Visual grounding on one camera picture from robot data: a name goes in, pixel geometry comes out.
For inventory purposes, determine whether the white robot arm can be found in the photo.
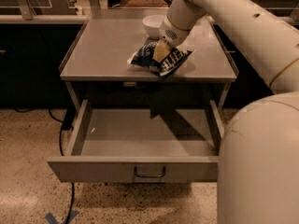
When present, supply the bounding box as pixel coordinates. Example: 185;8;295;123
160;0;299;224

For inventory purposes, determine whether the blue tape cross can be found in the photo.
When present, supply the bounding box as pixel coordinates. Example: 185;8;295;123
45;210;79;224

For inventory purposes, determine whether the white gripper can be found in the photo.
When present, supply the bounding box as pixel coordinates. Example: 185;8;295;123
152;16;190;63

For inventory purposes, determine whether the grey metal counter cabinet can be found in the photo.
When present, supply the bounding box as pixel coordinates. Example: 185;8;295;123
58;7;240;114

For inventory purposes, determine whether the white ceramic bowl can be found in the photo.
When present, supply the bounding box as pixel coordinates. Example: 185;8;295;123
142;15;164;39

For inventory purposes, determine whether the metal drawer handle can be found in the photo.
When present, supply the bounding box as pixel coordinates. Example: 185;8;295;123
134;166;166;178

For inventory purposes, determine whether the black cable left floor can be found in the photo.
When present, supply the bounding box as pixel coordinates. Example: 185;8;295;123
13;107;76;224

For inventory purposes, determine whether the grey open drawer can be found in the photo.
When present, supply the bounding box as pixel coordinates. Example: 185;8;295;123
48;100;224;183

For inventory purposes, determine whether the blue chip bag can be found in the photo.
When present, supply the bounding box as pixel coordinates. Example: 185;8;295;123
127;41;192;79

